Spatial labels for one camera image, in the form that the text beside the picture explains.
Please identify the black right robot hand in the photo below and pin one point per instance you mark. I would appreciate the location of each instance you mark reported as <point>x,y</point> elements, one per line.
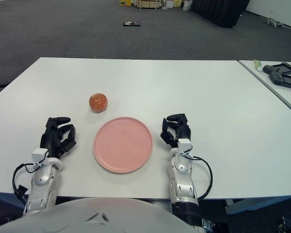
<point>183,129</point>

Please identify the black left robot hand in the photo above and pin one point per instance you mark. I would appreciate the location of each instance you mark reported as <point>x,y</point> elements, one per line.
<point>53,138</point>

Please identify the red apple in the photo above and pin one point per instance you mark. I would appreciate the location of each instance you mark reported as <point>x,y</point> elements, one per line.
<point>98,102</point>

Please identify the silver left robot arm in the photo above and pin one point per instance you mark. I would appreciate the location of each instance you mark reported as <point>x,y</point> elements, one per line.
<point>42,184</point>

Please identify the pink round plate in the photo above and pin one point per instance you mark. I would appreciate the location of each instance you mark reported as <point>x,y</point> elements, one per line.
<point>123,145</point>

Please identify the silver robot torso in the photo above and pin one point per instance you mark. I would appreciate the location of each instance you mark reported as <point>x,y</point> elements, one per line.
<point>97,218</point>

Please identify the green white tube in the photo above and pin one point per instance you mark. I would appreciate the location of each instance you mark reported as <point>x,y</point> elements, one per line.
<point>258,65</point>

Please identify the black handheld controller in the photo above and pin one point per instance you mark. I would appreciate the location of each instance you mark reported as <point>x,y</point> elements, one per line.
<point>286,81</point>
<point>281,68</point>

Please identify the black tray on floor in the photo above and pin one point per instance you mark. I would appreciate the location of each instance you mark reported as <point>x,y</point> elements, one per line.
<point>131,24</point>

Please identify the black curtain partition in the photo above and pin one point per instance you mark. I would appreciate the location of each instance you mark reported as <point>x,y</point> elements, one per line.
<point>220,11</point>

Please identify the white bag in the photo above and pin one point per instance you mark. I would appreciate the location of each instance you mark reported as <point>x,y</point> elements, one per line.
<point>186,4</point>

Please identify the wooden crate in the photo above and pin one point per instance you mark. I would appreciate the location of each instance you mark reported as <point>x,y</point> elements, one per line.
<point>149,3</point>

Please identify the yellow box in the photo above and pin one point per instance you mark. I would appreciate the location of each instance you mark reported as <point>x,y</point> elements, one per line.
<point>124,2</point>

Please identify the grey quadruped robot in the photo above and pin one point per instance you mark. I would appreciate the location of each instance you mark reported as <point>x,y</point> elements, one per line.
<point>274,23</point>

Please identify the blue table frame beam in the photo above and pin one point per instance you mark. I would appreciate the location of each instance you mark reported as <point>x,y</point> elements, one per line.
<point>262,204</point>

